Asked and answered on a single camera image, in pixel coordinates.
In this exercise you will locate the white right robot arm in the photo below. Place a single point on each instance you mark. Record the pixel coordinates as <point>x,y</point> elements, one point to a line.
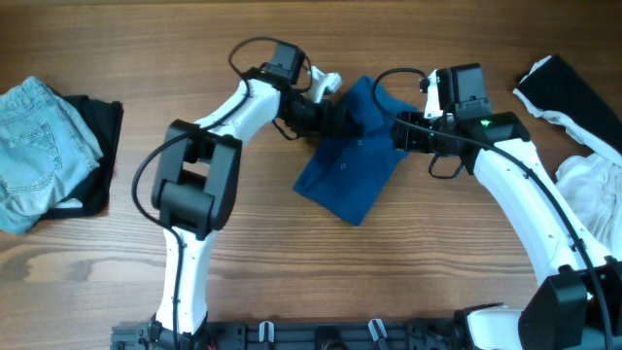
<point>577,304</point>

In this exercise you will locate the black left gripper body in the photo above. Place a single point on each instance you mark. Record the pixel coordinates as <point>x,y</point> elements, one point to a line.
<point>304,112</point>

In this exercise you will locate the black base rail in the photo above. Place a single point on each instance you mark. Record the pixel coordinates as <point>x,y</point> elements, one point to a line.
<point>417,334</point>

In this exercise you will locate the blue t-shirt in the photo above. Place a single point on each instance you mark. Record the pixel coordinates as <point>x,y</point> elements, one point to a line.
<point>346,175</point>

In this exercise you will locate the black garment under jeans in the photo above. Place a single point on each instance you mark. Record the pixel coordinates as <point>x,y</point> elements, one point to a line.
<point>91,196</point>

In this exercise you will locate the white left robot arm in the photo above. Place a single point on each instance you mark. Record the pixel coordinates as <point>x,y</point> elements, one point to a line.
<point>195,188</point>

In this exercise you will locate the white garment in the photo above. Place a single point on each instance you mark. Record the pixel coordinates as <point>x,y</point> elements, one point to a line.
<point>592,188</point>

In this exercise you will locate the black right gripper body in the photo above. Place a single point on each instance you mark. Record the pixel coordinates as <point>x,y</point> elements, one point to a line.
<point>398,132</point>

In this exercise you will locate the light blue denim jeans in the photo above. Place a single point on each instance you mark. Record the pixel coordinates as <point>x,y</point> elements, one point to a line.
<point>43,154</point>

